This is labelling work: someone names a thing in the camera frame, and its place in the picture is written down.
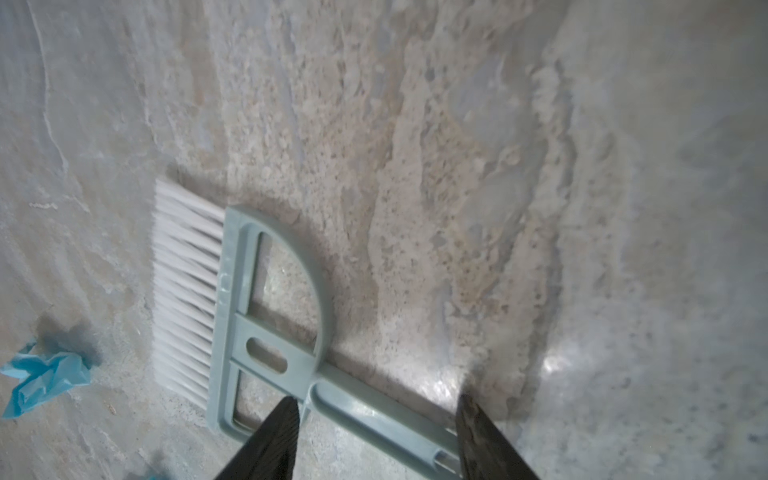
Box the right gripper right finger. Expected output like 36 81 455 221
456 393 539 480

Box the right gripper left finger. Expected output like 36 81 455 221
215 396 300 480

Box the grey-green hand brush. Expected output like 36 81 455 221
151 179 461 479

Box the lower cyan paper scrap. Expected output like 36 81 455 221
1 341 92 420

